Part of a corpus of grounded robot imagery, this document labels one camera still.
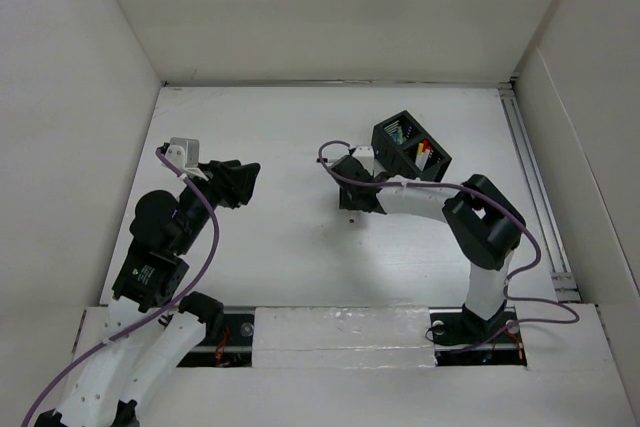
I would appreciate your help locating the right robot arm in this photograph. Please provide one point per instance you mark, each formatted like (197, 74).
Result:
(485, 225)

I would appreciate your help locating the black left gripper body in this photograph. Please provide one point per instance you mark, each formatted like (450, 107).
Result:
(223, 182)

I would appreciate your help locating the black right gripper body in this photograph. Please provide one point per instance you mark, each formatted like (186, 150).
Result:
(351, 195)

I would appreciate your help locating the aluminium rail right edge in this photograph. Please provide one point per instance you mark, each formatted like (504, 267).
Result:
(553, 250)

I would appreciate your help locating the black two-compartment organizer box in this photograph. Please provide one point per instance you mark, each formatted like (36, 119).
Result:
(401, 159)

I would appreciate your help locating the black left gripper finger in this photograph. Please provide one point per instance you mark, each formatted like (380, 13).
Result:
(224, 169)
(244, 180)

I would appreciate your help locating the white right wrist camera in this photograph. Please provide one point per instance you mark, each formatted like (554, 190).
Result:
(365, 155)

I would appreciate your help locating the red and purple marker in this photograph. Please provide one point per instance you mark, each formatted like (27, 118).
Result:
(423, 158)

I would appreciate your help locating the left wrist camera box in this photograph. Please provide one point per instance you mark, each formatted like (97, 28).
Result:
(181, 156)

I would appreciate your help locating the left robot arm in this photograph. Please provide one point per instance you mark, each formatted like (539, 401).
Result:
(153, 320)

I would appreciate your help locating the white foam block front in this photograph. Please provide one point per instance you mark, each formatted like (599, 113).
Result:
(346, 338)

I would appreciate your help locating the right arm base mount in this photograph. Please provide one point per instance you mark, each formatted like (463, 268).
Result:
(452, 338)

